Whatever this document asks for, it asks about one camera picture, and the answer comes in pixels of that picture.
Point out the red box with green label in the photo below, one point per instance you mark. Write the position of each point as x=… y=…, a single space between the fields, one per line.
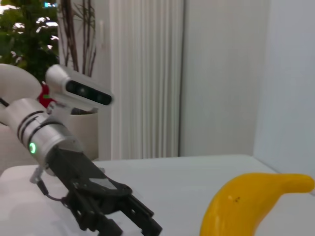
x=45 y=97

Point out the beige round plant pot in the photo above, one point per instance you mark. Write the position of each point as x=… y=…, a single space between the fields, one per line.
x=83 y=132

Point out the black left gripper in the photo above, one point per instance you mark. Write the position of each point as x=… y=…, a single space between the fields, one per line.
x=78 y=172

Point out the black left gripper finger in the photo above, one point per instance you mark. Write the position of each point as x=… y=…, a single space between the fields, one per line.
x=145 y=218

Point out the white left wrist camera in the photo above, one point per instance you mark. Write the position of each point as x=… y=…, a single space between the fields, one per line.
x=86 y=92

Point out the bare twig plant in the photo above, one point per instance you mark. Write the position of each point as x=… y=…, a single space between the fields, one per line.
x=71 y=37

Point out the yellow banana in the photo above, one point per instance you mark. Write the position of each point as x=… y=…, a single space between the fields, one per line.
x=233 y=209

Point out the green leafy plant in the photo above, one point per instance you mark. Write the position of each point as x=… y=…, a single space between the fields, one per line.
x=24 y=44

